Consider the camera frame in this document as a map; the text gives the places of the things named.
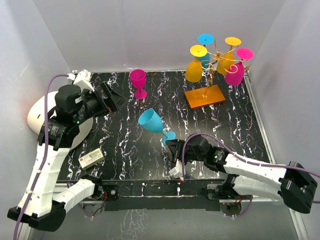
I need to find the small cardboard box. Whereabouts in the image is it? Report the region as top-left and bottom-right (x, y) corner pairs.
(78, 148), (104, 170)

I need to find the gold wire glass rack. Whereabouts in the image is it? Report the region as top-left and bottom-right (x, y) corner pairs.
(184, 45), (240, 110)

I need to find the rear yellow wine glass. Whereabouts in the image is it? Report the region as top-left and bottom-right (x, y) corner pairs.
(216, 36), (242, 75)

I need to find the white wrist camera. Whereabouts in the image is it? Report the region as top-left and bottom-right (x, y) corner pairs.
(169, 160), (185, 181)
(67, 69), (95, 92)

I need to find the pink wine glass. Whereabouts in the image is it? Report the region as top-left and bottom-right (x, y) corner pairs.
(224, 48), (254, 86)
(129, 69), (147, 100)

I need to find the left yellow wine glass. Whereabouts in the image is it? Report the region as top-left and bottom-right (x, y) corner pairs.
(185, 44), (208, 83)

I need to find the yellow wine glass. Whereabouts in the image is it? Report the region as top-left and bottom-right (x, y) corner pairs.
(216, 36), (242, 75)
(185, 44), (208, 83)

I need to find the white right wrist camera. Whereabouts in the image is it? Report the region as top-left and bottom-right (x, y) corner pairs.
(169, 160), (185, 181)

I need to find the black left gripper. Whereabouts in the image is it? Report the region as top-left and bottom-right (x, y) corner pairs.
(74, 81), (128, 124)

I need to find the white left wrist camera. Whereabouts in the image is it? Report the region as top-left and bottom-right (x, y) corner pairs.
(67, 69), (95, 92)

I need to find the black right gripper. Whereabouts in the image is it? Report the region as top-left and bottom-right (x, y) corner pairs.
(165, 139), (205, 166)

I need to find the white round container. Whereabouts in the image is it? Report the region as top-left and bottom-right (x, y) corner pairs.
(27, 91), (94, 150)

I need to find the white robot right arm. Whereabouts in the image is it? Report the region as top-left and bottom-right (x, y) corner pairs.
(174, 133), (319, 214)

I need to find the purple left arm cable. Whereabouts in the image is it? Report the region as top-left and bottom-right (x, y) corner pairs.
(12, 74), (73, 240)

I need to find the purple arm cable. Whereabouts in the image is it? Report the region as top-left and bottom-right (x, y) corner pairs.
(178, 133), (320, 218)
(12, 74), (73, 240)

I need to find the blue wine glass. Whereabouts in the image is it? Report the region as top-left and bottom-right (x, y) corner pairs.
(197, 33), (215, 69)
(138, 108), (176, 145)

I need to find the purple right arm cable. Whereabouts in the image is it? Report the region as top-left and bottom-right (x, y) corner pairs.
(178, 133), (320, 218)

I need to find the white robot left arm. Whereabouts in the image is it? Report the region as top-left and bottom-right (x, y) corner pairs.
(7, 81), (127, 232)

